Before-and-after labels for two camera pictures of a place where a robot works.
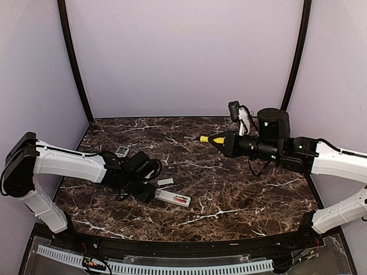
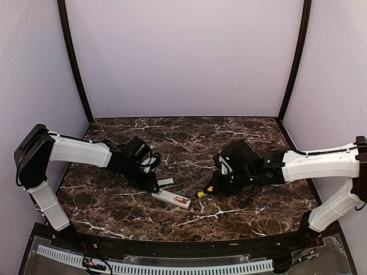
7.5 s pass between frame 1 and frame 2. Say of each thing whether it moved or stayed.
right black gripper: moved
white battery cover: stayed
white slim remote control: stayed
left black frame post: stayed
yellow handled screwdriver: moved
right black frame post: stayed
